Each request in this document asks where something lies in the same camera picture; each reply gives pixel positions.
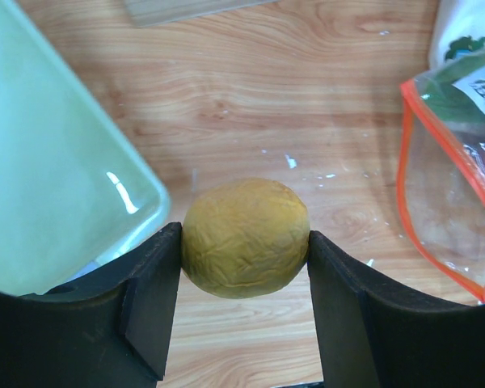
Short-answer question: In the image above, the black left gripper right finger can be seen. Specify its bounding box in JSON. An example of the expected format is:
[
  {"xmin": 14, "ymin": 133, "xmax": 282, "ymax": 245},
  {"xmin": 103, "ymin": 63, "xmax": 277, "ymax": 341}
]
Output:
[{"xmin": 307, "ymin": 231, "xmax": 485, "ymax": 387}]

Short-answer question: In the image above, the wooden clothes rack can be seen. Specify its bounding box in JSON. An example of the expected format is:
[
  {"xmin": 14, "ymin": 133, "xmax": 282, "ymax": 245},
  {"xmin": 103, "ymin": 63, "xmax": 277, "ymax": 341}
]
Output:
[{"xmin": 124, "ymin": 0, "xmax": 273, "ymax": 27}]

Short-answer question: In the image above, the cartoon print children's garment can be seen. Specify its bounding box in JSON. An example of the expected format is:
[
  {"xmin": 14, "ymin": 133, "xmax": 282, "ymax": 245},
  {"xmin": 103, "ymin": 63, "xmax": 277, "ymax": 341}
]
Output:
[{"xmin": 428, "ymin": 0, "xmax": 485, "ymax": 69}]

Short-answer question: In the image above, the light green plastic basket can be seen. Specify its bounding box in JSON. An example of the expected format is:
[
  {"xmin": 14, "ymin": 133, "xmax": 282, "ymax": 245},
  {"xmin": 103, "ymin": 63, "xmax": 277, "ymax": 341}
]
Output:
[{"xmin": 0, "ymin": 1, "xmax": 171, "ymax": 296}]

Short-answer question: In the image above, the clear zip top bag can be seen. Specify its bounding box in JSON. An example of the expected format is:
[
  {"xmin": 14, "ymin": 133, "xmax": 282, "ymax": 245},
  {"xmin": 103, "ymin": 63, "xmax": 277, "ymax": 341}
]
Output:
[{"xmin": 397, "ymin": 48, "xmax": 485, "ymax": 303}]

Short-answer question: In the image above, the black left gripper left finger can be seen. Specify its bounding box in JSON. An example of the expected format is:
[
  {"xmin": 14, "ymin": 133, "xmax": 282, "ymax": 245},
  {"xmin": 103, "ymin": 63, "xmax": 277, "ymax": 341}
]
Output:
[{"xmin": 0, "ymin": 222, "xmax": 182, "ymax": 387}]

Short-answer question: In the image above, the yellow plush fruit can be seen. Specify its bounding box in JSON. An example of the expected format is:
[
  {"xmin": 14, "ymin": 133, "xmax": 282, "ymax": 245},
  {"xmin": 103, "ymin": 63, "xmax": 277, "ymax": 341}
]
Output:
[{"xmin": 181, "ymin": 178, "xmax": 310, "ymax": 299}]

